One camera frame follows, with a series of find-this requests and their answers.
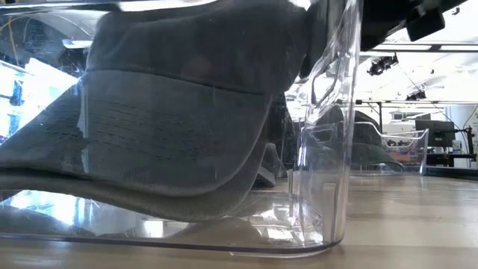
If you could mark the black ceiling fixture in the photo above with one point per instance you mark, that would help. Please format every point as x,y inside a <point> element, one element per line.
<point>381,65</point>
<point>416,96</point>

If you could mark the grey overhead rail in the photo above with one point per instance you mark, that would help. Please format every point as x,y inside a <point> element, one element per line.
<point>411,47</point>

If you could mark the black computer monitor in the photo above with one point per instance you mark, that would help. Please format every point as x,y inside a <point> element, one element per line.
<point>435,132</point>

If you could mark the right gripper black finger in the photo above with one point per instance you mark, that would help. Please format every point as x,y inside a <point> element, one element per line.
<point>425,24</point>

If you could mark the grey baseball cap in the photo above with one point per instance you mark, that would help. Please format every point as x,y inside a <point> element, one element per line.
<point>168,123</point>
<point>149,203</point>

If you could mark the clear plastic bin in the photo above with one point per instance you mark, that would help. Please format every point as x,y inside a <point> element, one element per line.
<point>420,157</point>
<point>336,209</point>

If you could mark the black aluminium table frame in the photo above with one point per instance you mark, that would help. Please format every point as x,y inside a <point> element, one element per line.
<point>459,173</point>

